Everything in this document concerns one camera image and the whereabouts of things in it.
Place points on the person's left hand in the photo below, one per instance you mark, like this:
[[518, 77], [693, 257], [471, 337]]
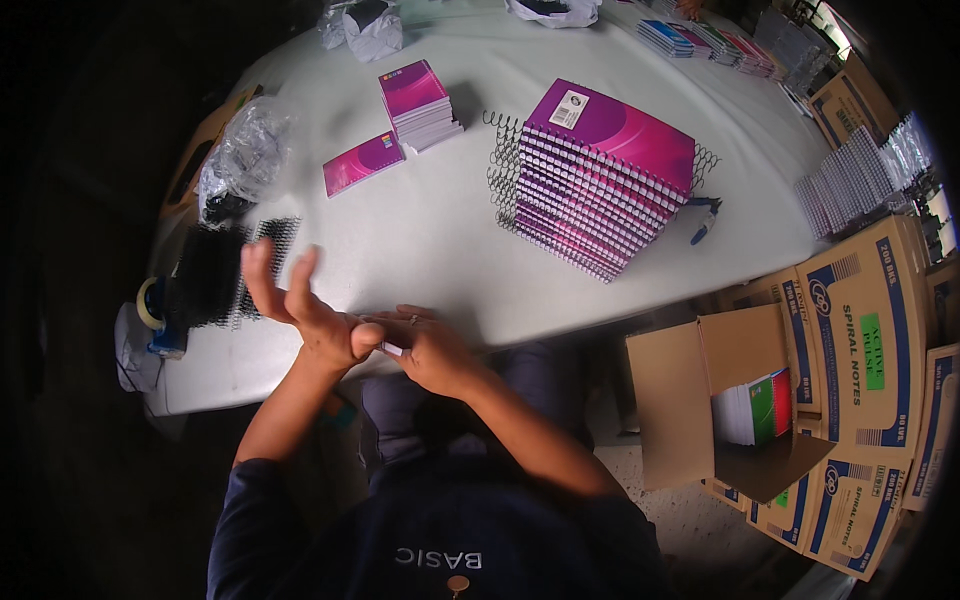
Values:
[[326, 337]]

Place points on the person's right hand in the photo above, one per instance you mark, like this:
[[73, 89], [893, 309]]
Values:
[[439, 356]]

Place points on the person's right fingers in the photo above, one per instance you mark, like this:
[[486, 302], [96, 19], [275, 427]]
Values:
[[405, 326]]

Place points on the small white notepad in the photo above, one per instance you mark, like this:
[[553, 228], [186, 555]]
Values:
[[393, 349]]

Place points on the person's legs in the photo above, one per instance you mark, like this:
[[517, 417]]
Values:
[[525, 390]]

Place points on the single purple notepad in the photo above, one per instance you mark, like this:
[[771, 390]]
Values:
[[362, 163]]

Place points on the black spiral binding coils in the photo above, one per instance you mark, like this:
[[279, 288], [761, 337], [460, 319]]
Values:
[[504, 169]]

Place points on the pile of black spiral coils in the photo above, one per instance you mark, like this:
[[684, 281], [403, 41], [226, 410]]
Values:
[[217, 274]]

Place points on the person's body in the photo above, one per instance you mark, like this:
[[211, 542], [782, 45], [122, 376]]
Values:
[[442, 536]]

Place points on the stack of unbound purple notepads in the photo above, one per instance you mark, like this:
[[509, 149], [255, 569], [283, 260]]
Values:
[[420, 105]]

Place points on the clear plastic bag of coils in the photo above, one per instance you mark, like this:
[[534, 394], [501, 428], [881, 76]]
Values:
[[247, 154]]

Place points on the blue tape dispenser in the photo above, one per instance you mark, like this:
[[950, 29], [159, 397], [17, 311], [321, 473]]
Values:
[[159, 319]]

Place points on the stack of bound purple notebooks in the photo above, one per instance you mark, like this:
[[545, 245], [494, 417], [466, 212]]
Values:
[[607, 180]]

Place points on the tan plastic chair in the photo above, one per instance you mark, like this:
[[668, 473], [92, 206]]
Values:
[[196, 161]]

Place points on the white cloth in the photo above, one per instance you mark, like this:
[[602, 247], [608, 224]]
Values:
[[135, 352]]

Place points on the open cardboard carton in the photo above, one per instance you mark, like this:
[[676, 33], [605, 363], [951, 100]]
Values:
[[675, 405]]

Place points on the crumpled white plastic bag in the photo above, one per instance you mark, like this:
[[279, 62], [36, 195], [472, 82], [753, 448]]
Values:
[[369, 28]]

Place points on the black spiral binding coil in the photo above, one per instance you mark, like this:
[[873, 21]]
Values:
[[705, 166]]

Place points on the notebooks with green red covers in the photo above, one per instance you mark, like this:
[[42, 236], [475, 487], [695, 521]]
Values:
[[757, 409]]

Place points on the row of coloured notebooks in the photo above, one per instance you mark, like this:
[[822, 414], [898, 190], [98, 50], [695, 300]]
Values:
[[709, 43]]

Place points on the large printed cardboard carton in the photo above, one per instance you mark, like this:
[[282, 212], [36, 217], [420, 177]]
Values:
[[862, 337]]

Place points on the stacks of white spiral notebooks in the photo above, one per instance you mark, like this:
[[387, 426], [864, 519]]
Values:
[[855, 176]]

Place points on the stacks of grey notebooks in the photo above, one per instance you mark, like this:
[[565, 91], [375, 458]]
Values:
[[795, 49]]

